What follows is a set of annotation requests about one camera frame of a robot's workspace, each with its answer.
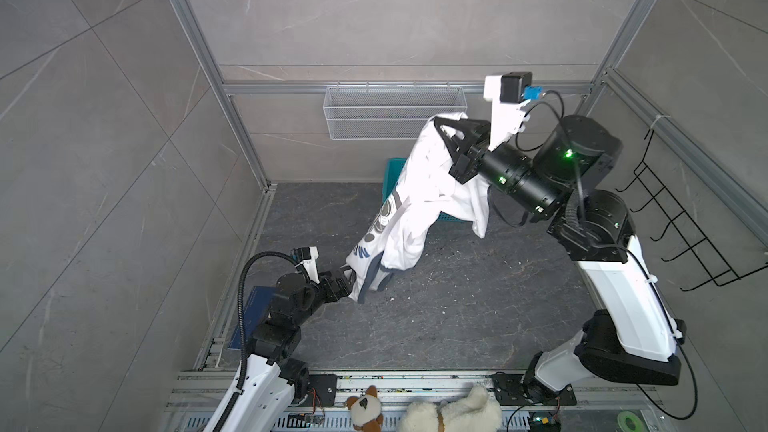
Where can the black wire hook rack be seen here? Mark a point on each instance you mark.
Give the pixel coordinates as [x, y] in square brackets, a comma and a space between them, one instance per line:
[680, 222]

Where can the small green black device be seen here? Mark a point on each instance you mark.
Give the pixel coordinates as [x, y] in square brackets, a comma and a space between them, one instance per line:
[543, 422]

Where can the brown white plush toy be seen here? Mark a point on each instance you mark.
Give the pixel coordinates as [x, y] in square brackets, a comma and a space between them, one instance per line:
[366, 411]

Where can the white fluffy plush toy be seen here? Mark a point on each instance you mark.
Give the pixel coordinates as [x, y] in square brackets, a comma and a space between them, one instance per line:
[477, 412]

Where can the white wire mesh shelf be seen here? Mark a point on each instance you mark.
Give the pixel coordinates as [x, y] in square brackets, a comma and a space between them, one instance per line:
[387, 112]

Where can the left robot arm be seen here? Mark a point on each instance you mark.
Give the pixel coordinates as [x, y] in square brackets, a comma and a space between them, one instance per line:
[268, 378]

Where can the green tape roll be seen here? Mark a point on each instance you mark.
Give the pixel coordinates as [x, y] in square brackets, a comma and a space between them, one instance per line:
[628, 421]

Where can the aluminium frame rail front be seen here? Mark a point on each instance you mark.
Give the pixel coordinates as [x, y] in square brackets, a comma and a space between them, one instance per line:
[202, 391]

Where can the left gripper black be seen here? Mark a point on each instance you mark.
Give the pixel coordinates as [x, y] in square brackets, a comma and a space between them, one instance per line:
[343, 288]

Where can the teal plastic basket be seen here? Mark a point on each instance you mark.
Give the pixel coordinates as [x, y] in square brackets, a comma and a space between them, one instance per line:
[393, 171]

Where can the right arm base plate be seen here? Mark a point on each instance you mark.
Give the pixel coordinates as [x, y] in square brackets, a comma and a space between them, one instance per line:
[517, 389]

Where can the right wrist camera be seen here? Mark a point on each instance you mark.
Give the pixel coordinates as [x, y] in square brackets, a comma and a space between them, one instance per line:
[510, 96]

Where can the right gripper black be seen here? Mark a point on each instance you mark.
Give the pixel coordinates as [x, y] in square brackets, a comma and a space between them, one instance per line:
[468, 166]

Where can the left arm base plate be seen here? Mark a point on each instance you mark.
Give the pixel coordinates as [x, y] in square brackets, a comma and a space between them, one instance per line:
[316, 390]

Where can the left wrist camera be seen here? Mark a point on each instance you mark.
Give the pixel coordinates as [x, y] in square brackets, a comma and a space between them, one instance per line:
[306, 259]

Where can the blue book yellow label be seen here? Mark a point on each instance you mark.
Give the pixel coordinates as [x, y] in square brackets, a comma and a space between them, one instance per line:
[254, 309]

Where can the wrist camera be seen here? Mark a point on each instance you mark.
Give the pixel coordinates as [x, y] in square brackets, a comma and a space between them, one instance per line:
[306, 259]
[510, 96]

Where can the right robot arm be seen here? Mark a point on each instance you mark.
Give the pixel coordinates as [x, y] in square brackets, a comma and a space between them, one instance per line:
[632, 338]

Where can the white navy-trimmed tank top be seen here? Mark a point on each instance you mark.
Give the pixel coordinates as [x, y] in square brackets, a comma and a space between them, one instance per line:
[395, 241]

